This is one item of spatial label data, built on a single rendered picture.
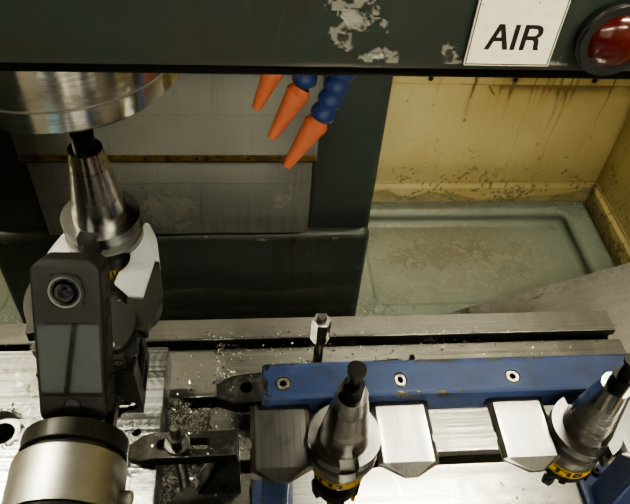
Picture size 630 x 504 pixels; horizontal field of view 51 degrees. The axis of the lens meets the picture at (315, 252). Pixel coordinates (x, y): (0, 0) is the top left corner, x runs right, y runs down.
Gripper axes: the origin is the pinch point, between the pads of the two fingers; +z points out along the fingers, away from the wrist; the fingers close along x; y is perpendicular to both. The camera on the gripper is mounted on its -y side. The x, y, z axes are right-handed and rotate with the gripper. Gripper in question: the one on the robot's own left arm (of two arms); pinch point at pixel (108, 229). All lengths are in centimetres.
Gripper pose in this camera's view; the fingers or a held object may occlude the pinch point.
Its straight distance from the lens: 59.8
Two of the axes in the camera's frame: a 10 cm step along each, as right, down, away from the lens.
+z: -0.7, -7.3, 6.8
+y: -0.6, 6.8, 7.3
